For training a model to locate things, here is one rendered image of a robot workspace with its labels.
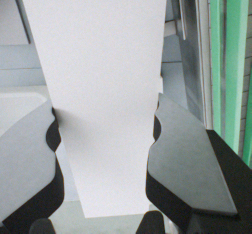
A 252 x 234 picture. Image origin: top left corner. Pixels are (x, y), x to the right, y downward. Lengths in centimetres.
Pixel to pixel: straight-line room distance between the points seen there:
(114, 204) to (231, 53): 26
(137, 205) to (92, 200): 4
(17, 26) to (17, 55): 7
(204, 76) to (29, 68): 42
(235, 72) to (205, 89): 11
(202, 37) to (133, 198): 29
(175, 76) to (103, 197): 40
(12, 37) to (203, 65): 42
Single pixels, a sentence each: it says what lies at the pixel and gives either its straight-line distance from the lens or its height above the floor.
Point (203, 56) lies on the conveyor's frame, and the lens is 37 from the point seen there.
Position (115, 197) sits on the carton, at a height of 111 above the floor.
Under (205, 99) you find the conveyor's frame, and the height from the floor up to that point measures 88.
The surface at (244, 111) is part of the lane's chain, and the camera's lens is 48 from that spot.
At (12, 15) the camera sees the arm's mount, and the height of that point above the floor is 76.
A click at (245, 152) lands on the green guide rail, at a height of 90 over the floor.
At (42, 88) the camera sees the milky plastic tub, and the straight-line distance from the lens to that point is 50.
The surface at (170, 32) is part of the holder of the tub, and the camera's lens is 46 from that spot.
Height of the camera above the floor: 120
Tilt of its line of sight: 58 degrees down
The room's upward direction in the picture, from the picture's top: 174 degrees clockwise
